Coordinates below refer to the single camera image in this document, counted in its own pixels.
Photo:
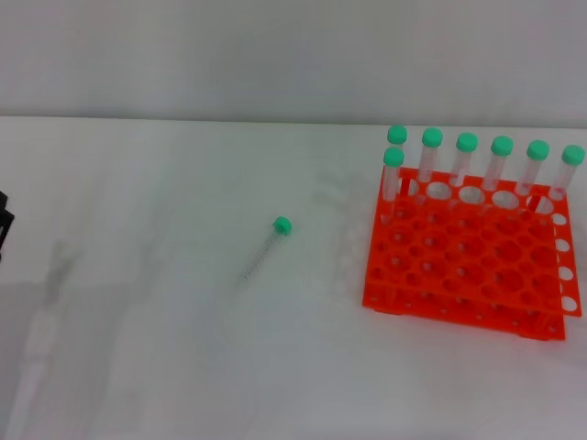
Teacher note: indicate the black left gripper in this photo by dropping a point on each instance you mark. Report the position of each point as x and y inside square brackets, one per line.
[4, 220]

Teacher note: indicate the green capped test tube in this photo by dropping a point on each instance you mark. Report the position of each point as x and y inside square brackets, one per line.
[573, 155]
[501, 145]
[432, 136]
[397, 134]
[280, 224]
[537, 149]
[467, 141]
[394, 157]

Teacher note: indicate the orange test tube rack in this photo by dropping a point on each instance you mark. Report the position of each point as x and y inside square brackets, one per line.
[463, 256]

